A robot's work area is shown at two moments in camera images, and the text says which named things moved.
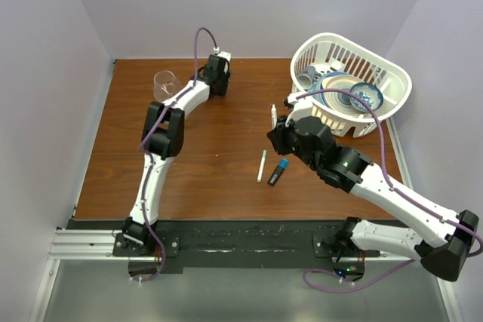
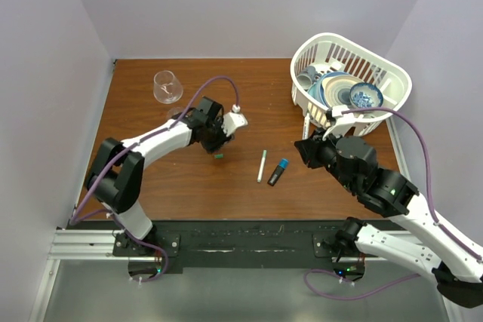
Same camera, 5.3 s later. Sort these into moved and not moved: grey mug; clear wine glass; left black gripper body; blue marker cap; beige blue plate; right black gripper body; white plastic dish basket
Moved: right black gripper body; left black gripper body
Not moved: clear wine glass; white plastic dish basket; blue marker cap; beige blue plate; grey mug
